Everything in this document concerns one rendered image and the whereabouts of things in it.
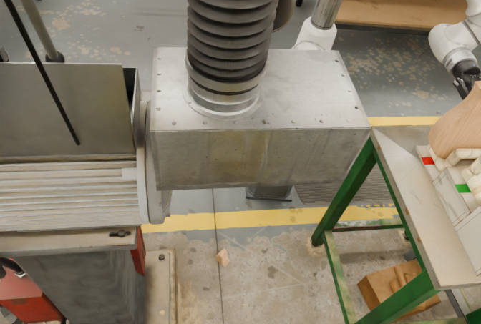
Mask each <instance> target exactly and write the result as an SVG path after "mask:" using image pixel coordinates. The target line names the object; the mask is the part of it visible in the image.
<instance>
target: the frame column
mask: <svg viewBox="0 0 481 324"><path fill-rule="evenodd" d="M9 258H13V260H14V261H15V262H16V263H17V264H18V265H19V267H20V268H21V269H22V270H23V271H24V272H25V273H26V274H27V275H28V276H29V277H30V278H31V279H32V280H33V282H34V283H35V284H36V285H37V286H38V287H39V289H40V290H41V291H42V292H43V293H44V294H45V295H46V296H47V297H48V298H49V299H50V300H51V301H52V303H53V304H54V305H55V306H56V307H57V308H58V309H59V311H60V312H61V313H62V314H63V315H64V316H65V317H66V319H67V320H68V321H69V322H70V323H71V324H84V323H89V324H143V320H144V301H145V276H143V275H141V274H139V273H138V272H137V271H136V269H135V265H134V263H133V259H132V255H131V252H130V250H112V251H100V252H78V253H67V254H55V255H32V256H21V257H9Z"/></svg>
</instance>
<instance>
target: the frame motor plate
mask: <svg viewBox="0 0 481 324"><path fill-rule="evenodd" d="M137 231H138V226H131V227H105V228H91V229H77V230H51V231H38V232H17V231H2V232H0V257H21V256H32V255H55V254H67V253H78V252H100V251H112V250H134V249H136V248H137Z"/></svg>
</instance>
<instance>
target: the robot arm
mask: <svg viewBox="0 0 481 324"><path fill-rule="evenodd" d="M342 1H343V0H317V1H316V5H315V8H314V12H313V14H312V16H311V17H309V18H307V19H306V20H305V22H304V23H303V26H302V28H301V31H300V33H299V36H298V38H297V42H296V44H295V46H293V47H292V48H291V49H308V50H331V48H332V46H333V43H334V40H335V37H336V32H337V30H336V26H335V24H334V22H335V19H336V16H337V14H338V11H339V8H340V6H341V3H342ZM466 1H467V9H466V11H465V13H466V19H465V20H463V21H461V22H460V23H458V24H454V25H452V24H438V25H436V26H435V27H434V28H433V29H432V30H431V32H430V33H429V36H428V40H429V45H430V47H431V50H432V52H433V54H434V55H435V57H436V58H437V60H438V61H439V62H441V63H442V64H443V65H444V67H445V68H446V70H447V71H448V72H449V74H450V75H451V76H452V77H454V78H455V80H454V81H453V83H452V84H453V85H454V86H455V87H456V88H457V91H458V92H459V94H460V96H461V98H462V101H463V100H464V99H465V98H466V97H467V95H468V94H469V93H470V92H471V91H472V88H473V87H474V84H475V82H476V81H481V70H480V68H479V67H478V65H477V60H476V58H475V57H474V55H473V54H472V52H471V51H472V50H473V49H474V48H475V47H477V46H479V45H480V44H481V0H466Z"/></svg>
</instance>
